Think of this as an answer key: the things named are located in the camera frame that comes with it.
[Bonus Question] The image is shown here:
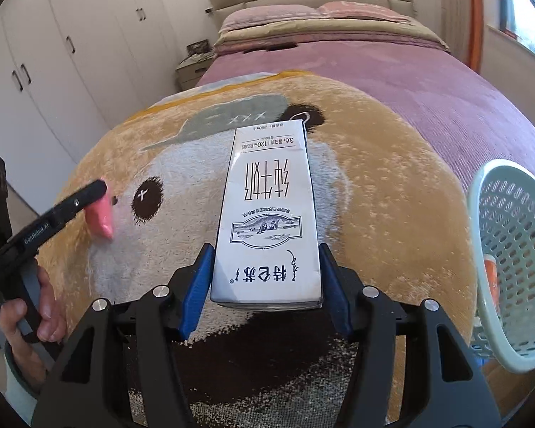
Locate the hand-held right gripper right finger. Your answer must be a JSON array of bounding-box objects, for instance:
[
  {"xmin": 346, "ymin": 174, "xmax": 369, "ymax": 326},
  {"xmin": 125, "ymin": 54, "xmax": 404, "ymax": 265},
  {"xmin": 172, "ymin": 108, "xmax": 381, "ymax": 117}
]
[{"xmin": 319, "ymin": 241, "xmax": 502, "ymax": 428}]

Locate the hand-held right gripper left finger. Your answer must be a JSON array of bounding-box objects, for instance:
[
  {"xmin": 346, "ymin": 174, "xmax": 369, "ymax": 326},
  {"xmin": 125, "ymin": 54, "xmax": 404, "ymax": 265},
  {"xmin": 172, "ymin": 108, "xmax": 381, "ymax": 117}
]
[{"xmin": 36, "ymin": 241, "xmax": 215, "ymax": 428}]

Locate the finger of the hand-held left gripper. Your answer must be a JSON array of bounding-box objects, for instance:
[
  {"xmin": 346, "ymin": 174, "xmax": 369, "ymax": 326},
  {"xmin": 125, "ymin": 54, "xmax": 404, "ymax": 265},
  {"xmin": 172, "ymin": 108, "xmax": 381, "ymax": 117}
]
[{"xmin": 49, "ymin": 179, "xmax": 108, "ymax": 228}]

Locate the white milk carton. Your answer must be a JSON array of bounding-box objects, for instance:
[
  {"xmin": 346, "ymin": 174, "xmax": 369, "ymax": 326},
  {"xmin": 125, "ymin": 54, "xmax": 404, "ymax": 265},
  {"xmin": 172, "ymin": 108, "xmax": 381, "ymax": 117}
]
[{"xmin": 209, "ymin": 119, "xmax": 324, "ymax": 310}]

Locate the light green plastic basket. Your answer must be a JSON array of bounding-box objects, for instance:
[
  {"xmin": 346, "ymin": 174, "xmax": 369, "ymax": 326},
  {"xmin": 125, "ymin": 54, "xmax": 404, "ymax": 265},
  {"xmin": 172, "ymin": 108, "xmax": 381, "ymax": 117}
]
[{"xmin": 467, "ymin": 159, "xmax": 535, "ymax": 374}]

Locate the person's left hand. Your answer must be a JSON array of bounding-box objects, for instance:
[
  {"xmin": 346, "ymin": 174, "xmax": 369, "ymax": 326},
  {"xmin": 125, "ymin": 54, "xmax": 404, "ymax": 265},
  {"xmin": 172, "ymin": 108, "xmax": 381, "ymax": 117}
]
[{"xmin": 0, "ymin": 265, "xmax": 67, "ymax": 366}]

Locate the brown printed blanket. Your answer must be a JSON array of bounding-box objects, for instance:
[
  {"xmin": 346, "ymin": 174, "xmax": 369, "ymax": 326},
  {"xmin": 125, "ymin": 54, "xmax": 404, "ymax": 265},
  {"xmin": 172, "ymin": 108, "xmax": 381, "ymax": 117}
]
[{"xmin": 49, "ymin": 70, "xmax": 482, "ymax": 428}]

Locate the white wardrobe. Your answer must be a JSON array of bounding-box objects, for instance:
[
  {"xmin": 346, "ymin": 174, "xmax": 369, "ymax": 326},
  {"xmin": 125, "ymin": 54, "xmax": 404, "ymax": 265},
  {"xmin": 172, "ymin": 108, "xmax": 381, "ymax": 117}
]
[{"xmin": 0, "ymin": 0, "xmax": 181, "ymax": 165}]

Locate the orange and white box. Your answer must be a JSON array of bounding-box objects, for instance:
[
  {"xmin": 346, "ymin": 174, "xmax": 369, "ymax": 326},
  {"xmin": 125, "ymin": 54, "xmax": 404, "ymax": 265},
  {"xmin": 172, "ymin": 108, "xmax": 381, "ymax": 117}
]
[{"xmin": 484, "ymin": 253, "xmax": 504, "ymax": 317}]

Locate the beige nightstand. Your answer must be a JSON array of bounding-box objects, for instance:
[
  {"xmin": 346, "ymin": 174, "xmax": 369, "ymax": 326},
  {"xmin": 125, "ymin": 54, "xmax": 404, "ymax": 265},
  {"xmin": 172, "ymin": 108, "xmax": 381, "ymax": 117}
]
[{"xmin": 175, "ymin": 51, "xmax": 215, "ymax": 92}]

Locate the pink bedspread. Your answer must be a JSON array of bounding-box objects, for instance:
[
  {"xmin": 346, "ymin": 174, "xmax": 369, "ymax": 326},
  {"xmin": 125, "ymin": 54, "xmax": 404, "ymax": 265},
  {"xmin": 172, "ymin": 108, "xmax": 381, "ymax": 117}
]
[{"xmin": 196, "ymin": 38, "xmax": 535, "ymax": 215}]

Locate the pink pillow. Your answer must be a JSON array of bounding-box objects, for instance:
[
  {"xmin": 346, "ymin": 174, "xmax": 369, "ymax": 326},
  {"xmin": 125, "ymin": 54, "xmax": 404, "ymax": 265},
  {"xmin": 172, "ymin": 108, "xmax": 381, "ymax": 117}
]
[
  {"xmin": 218, "ymin": 4, "xmax": 322, "ymax": 32},
  {"xmin": 316, "ymin": 1, "xmax": 413, "ymax": 22}
]

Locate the beige folded quilt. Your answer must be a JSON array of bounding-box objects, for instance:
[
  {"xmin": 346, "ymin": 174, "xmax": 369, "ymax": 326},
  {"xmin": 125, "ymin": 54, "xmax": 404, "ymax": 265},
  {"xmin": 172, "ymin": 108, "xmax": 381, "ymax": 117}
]
[{"xmin": 213, "ymin": 17, "xmax": 451, "ymax": 56}]

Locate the white curtain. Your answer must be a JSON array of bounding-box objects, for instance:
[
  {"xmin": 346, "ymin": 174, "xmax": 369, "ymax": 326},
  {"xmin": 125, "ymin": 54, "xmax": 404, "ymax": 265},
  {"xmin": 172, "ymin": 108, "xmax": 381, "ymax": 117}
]
[{"xmin": 441, "ymin": 0, "xmax": 471, "ymax": 65}]

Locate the orange curtain strip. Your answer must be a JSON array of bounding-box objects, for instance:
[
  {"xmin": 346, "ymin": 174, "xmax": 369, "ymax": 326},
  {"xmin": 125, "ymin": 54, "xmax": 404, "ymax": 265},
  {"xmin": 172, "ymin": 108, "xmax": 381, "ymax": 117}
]
[{"xmin": 468, "ymin": 0, "xmax": 482, "ymax": 72}]

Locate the dark picture frame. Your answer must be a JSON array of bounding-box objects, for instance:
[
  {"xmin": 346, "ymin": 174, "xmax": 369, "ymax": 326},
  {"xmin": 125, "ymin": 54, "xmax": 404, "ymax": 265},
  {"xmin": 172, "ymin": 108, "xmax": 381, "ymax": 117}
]
[{"xmin": 186, "ymin": 40, "xmax": 215, "ymax": 56}]

